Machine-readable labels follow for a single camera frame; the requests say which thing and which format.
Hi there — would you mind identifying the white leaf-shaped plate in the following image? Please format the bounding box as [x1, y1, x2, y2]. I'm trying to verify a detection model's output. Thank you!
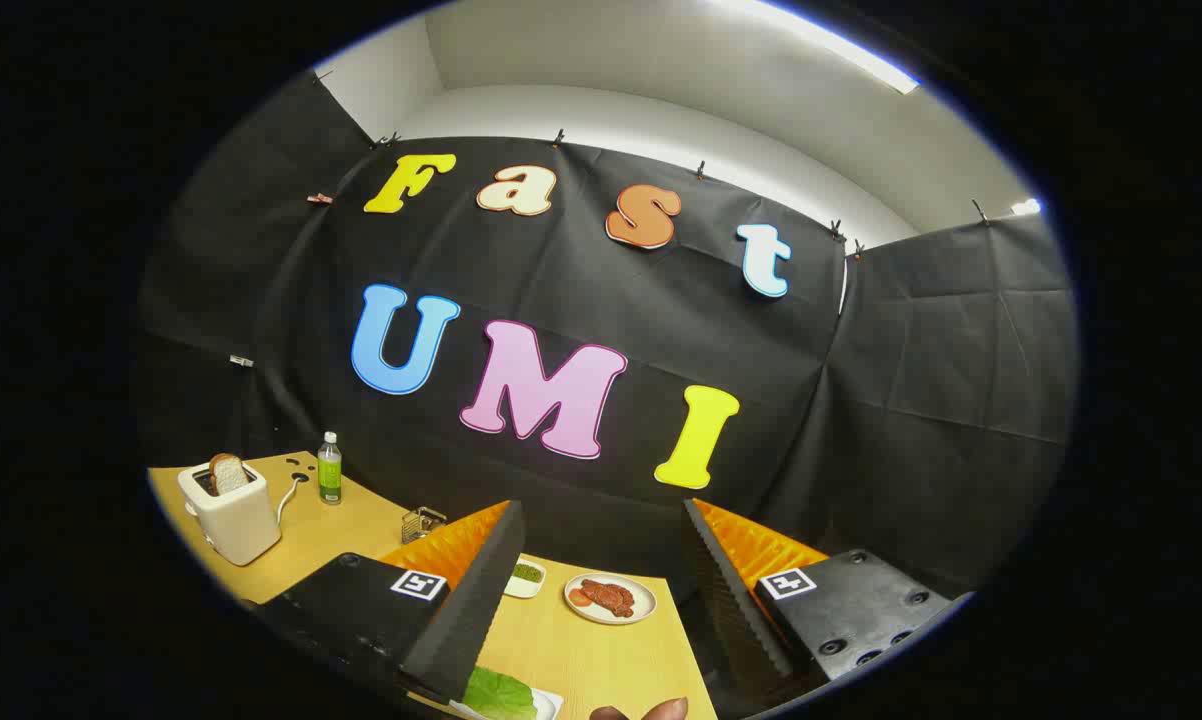
[449, 685, 565, 720]

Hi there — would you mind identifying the metal wire utensil holder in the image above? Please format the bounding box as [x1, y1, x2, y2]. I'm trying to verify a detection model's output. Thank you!
[401, 506, 448, 545]

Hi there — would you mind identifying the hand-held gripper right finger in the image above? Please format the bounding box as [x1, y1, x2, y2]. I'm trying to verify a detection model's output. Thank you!
[683, 497, 974, 716]

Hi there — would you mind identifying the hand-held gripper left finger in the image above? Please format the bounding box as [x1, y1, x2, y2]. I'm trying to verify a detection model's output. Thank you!
[251, 500, 527, 706]

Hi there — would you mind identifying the red brown meat piece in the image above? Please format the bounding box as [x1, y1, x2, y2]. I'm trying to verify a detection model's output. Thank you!
[571, 578, 636, 618]

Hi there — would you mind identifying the cream white toaster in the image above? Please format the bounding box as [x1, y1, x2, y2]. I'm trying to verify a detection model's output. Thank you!
[177, 455, 283, 567]

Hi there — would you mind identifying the white divided dish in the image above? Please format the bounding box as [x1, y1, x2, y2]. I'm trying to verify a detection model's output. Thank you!
[504, 555, 548, 600]

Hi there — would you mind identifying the black backdrop cloth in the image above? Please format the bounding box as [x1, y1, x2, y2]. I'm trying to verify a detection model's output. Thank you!
[136, 70, 1080, 601]

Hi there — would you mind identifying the white bread slice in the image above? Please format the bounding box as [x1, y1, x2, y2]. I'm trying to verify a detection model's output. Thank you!
[208, 453, 251, 497]

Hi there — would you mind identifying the white toaster cable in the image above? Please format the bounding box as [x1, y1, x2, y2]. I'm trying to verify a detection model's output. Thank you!
[276, 472, 310, 528]

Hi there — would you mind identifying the green label plastic bottle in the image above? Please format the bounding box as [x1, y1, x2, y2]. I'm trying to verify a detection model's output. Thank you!
[317, 431, 344, 506]

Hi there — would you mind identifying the round white meat plate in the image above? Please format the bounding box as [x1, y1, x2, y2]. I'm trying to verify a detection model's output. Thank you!
[563, 573, 658, 626]

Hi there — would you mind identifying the green lettuce leaf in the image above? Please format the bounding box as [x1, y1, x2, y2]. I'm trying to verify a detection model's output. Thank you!
[461, 665, 539, 720]

